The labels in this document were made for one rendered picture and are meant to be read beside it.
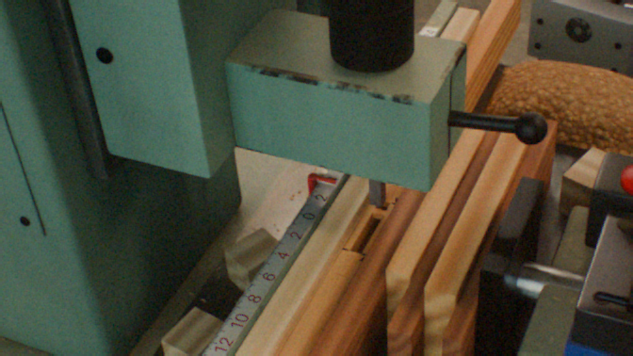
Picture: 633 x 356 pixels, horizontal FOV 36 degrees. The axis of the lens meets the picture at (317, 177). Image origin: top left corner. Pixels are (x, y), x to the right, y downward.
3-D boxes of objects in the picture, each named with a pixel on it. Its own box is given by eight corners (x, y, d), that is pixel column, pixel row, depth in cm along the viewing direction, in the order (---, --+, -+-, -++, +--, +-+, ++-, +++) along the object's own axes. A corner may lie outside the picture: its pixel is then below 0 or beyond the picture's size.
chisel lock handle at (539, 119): (542, 154, 58) (544, 128, 56) (436, 132, 60) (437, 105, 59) (550, 135, 59) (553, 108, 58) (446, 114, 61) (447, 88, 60)
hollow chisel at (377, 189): (381, 208, 67) (380, 151, 64) (369, 204, 67) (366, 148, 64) (386, 200, 67) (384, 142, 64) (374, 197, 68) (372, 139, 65)
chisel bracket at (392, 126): (430, 214, 61) (431, 104, 55) (233, 165, 66) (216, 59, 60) (467, 144, 66) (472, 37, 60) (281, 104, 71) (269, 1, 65)
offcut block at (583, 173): (642, 208, 72) (649, 170, 70) (612, 239, 70) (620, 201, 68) (587, 183, 75) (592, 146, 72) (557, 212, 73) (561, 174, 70)
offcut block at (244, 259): (251, 300, 81) (247, 271, 79) (228, 278, 84) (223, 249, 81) (291, 276, 83) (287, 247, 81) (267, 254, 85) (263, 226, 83)
